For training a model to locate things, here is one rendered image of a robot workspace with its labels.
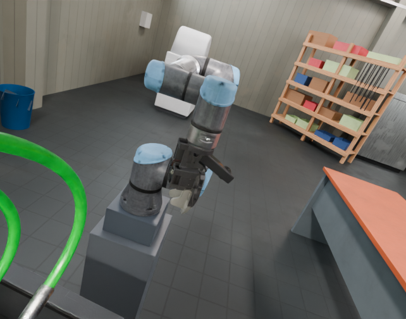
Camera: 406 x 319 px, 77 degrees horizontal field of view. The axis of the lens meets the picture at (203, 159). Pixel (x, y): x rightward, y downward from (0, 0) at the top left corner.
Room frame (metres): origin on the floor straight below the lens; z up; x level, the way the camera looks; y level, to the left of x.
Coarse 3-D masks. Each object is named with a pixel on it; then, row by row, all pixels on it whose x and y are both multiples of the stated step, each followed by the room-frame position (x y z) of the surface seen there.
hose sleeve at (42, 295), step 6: (42, 288) 0.20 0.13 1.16; (48, 288) 0.20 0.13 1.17; (36, 294) 0.19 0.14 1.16; (42, 294) 0.19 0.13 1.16; (48, 294) 0.20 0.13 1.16; (30, 300) 0.19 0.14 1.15; (36, 300) 0.19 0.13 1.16; (42, 300) 0.19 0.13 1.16; (48, 300) 0.20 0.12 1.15; (30, 306) 0.18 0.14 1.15; (36, 306) 0.18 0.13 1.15; (42, 306) 0.19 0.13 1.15; (24, 312) 0.18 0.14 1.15; (30, 312) 0.18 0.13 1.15; (36, 312) 0.18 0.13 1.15; (18, 318) 0.17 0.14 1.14; (24, 318) 0.17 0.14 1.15; (30, 318) 0.17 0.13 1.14
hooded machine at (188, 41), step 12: (180, 36) 4.93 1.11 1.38; (192, 36) 4.96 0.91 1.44; (204, 36) 5.03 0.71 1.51; (180, 48) 4.87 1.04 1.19; (192, 48) 4.89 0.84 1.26; (204, 48) 4.91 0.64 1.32; (168, 60) 4.76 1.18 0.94; (156, 96) 4.77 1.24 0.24; (168, 96) 4.76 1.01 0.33; (156, 108) 4.81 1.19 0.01; (168, 108) 4.77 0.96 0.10; (180, 108) 4.76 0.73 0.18; (192, 108) 5.20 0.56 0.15
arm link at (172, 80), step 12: (156, 60) 0.66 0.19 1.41; (180, 60) 0.84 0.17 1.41; (192, 60) 0.96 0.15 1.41; (204, 60) 1.02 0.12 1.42; (156, 72) 0.62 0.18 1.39; (168, 72) 0.63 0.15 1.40; (180, 72) 0.64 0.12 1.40; (192, 72) 0.85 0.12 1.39; (156, 84) 0.62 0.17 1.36; (168, 84) 0.62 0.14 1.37; (180, 84) 0.62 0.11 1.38; (180, 96) 0.63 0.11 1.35
